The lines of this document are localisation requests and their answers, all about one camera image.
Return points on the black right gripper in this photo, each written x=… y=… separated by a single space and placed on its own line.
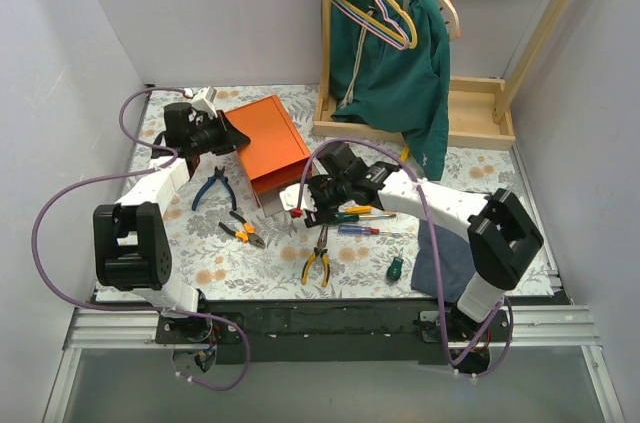
x=316 y=204

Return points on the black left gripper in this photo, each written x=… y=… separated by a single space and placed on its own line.
x=223 y=129

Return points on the green handled screwdriver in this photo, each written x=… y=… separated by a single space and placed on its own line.
x=345 y=218

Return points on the yellow black needle-nose pliers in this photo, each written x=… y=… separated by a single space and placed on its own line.
x=319 y=254

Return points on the orange drawer box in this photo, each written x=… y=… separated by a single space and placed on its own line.
x=276 y=155

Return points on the orange black handled pliers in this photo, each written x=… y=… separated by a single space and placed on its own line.
x=247 y=234

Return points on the clear plastic drawer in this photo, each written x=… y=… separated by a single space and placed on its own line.
x=272 y=203

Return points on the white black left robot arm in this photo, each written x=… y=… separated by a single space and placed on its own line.
x=132 y=250

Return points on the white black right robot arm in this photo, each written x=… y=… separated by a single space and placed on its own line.
x=503 y=238

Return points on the stubby green screwdriver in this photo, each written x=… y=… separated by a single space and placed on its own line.
x=394 y=270

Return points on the floral patterned table mat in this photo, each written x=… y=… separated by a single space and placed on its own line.
x=225 y=268

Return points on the blue grey folded cloth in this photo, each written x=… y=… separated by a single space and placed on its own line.
x=456 y=263

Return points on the green shorts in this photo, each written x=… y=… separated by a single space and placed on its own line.
x=396 y=91

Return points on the wooden clothes rack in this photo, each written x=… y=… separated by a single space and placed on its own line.
x=479 y=108

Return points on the yellow clothes hanger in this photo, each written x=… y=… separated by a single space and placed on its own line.
x=403 y=28

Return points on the blue red handled screwdriver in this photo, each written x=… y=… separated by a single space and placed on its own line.
x=365 y=230

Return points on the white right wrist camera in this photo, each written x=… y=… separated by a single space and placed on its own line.
x=292 y=198

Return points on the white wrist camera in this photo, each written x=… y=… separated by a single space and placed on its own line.
x=203 y=100
x=292 y=198

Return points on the orange handled screwdriver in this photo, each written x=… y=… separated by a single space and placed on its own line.
x=359 y=210

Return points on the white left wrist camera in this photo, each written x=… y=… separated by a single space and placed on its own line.
x=203 y=100

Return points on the yellow handled screwdriver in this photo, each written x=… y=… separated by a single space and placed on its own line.
x=405 y=154

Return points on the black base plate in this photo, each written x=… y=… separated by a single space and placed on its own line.
x=354 y=330

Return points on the aluminium frame rail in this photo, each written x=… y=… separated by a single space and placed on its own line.
x=110 y=328

